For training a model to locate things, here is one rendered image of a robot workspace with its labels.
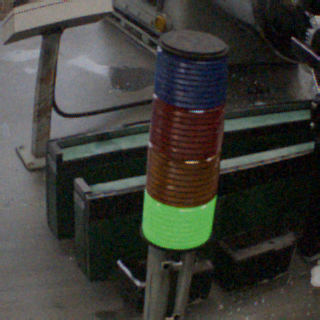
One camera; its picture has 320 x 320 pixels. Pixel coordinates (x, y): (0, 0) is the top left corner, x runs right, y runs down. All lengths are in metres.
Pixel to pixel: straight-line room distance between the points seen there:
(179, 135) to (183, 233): 0.09
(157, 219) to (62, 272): 0.37
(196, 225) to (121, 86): 0.84
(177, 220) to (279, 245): 0.36
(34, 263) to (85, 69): 0.60
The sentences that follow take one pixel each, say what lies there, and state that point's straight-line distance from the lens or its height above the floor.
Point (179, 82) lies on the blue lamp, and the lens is 0.83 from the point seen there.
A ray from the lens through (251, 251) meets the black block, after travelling 1.22.
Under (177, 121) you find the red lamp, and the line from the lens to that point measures 0.85.
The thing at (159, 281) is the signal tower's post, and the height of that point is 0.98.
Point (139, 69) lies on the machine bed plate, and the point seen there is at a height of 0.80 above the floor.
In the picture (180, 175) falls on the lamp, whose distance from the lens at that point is 0.87.
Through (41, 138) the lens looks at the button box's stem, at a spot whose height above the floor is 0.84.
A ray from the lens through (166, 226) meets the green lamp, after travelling 0.90.
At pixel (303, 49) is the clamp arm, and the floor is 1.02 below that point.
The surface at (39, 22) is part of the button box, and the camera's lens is 1.36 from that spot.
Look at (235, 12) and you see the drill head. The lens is 1.60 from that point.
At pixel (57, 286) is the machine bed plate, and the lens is 1.22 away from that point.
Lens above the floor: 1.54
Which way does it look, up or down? 29 degrees down
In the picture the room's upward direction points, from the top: 5 degrees clockwise
